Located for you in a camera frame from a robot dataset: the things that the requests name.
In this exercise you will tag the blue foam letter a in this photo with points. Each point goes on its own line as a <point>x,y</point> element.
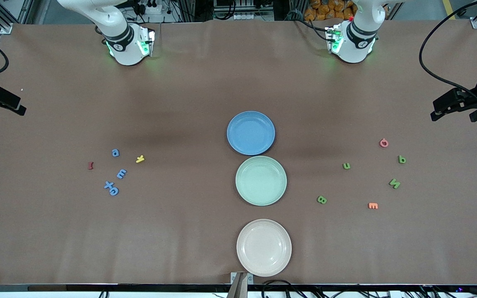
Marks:
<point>118,153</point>

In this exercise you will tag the yellow foam letter k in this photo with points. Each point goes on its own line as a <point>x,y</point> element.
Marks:
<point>140,159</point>

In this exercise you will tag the green foam letter b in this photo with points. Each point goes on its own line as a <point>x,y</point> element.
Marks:
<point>321,200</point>
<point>400,157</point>

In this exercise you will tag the blue foam letter e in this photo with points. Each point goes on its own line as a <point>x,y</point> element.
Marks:
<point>114,194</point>

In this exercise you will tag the green foam letter N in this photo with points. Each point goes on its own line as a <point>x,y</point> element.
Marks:
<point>394,183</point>

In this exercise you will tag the blue foam letter m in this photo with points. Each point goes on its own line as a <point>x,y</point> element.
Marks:
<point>121,174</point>

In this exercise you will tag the metal table edge bracket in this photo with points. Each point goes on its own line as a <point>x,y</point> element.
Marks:
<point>238,285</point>

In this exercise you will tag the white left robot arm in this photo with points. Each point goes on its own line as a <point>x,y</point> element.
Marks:
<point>354,45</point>

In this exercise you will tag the orange foam letter m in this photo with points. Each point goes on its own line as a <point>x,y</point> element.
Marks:
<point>373,205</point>

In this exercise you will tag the blue plate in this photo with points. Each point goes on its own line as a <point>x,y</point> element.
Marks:
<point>251,133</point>

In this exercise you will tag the orange bag pile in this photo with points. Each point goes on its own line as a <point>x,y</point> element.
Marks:
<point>325,8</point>

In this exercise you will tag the blue foam letter t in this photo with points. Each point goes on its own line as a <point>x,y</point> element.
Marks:
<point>109,185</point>

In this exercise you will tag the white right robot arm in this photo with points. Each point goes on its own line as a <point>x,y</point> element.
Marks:
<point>126,45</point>

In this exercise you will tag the brown table cover mat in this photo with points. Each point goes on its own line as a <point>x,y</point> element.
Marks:
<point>180,231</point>

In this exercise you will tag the grey power strip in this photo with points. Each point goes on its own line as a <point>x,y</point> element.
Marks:
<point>253,16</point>

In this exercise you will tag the pink foam letter o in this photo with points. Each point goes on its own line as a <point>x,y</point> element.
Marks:
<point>380,143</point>

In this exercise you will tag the beige plate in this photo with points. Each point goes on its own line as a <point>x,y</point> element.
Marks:
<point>264,247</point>

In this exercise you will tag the black table edge rail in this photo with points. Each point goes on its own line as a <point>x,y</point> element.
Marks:
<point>97,287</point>

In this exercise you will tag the green plate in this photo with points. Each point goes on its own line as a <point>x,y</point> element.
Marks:
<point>261,181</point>

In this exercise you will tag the white power strip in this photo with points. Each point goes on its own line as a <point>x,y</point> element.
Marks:
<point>153,8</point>

